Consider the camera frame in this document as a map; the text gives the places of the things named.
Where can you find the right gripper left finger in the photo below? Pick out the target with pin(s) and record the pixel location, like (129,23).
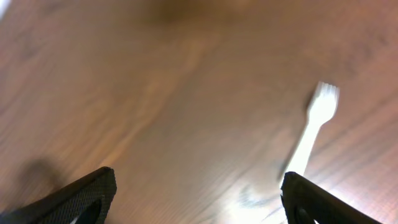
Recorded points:
(86,200)

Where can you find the white plastic fork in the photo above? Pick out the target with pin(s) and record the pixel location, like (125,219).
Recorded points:
(321,109)

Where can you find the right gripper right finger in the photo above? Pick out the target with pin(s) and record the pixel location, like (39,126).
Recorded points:
(304,202)

